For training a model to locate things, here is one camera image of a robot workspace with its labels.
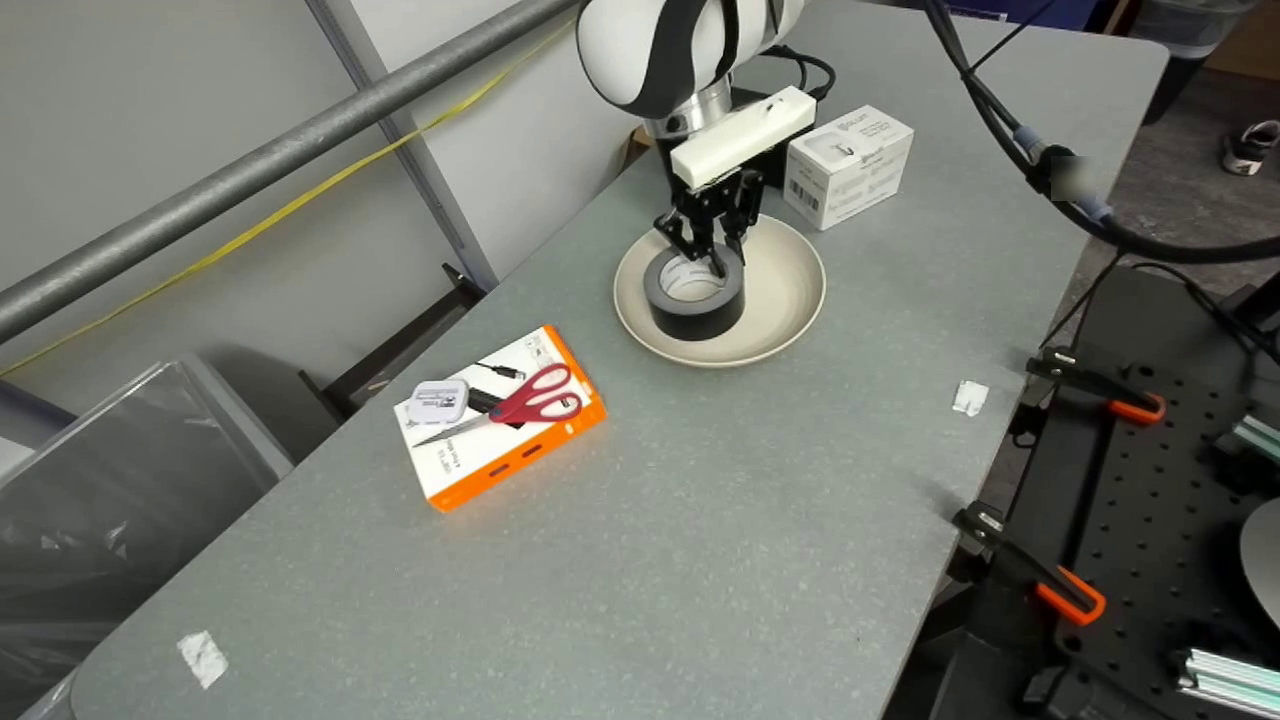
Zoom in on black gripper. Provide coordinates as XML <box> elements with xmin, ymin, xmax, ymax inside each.
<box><xmin>654</xmin><ymin>154</ymin><xmax>781</xmax><ymax>279</ymax></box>

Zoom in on black masking tape roll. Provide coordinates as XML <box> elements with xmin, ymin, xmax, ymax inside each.
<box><xmin>643</xmin><ymin>248</ymin><xmax>743</xmax><ymax>341</ymax></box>

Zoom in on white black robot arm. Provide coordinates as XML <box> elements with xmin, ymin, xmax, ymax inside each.
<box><xmin>577</xmin><ymin>0</ymin><xmax>817</xmax><ymax>278</ymax></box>

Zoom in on cream round plate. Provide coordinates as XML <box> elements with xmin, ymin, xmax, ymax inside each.
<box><xmin>612</xmin><ymin>215</ymin><xmax>830</xmax><ymax>368</ymax></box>

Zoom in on white tape piece near edge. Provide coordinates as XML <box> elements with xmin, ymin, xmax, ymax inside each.
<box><xmin>952</xmin><ymin>381</ymin><xmax>990</xmax><ymax>416</ymax></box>

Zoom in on white tape piece far corner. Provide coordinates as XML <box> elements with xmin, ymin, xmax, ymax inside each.
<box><xmin>176</xmin><ymin>632</ymin><xmax>229</xmax><ymax>687</ymax></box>

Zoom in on white cardboard box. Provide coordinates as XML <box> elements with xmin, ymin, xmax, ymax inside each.
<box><xmin>783</xmin><ymin>105</ymin><xmax>914</xmax><ymax>232</ymax></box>

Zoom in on orange black clamp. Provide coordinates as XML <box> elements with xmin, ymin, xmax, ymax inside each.
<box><xmin>952</xmin><ymin>505</ymin><xmax>1107</xmax><ymax>630</ymax></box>

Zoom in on black perforated mounting board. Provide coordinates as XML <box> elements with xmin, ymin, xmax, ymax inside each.
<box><xmin>1064</xmin><ymin>270</ymin><xmax>1277</xmax><ymax>697</ymax></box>

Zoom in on grey plastic bin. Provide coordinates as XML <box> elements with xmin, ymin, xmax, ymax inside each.
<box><xmin>0</xmin><ymin>360</ymin><xmax>292</xmax><ymax>699</ymax></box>

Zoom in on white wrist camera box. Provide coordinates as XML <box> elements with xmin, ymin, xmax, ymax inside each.
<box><xmin>671</xmin><ymin>83</ymin><xmax>817</xmax><ymax>194</ymax></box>

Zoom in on red handled scissors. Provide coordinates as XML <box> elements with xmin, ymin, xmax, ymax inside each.
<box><xmin>446</xmin><ymin>364</ymin><xmax>584</xmax><ymax>437</ymax></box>

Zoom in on yellow cable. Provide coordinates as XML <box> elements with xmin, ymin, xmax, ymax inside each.
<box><xmin>0</xmin><ymin>25</ymin><xmax>572</xmax><ymax>385</ymax></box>

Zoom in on black cable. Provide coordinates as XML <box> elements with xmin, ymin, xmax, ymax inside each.
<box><xmin>915</xmin><ymin>0</ymin><xmax>1280</xmax><ymax>270</ymax></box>

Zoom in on grey metal pipe rail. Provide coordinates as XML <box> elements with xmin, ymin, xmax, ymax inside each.
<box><xmin>0</xmin><ymin>0</ymin><xmax>577</xmax><ymax>346</ymax></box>

